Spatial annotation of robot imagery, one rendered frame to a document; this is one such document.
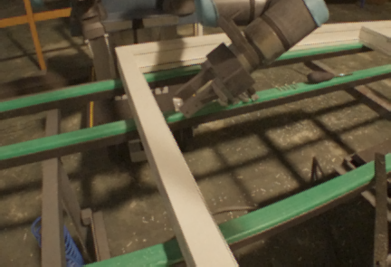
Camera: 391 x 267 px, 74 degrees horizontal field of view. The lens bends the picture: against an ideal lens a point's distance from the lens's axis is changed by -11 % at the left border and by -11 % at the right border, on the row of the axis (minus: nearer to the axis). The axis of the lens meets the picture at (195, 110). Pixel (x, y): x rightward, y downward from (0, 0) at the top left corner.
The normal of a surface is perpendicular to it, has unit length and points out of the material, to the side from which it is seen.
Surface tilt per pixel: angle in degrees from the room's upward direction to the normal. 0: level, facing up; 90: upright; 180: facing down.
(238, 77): 90
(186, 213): 0
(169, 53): 90
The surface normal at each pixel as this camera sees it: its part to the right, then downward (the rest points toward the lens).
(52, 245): 0.00, -0.83
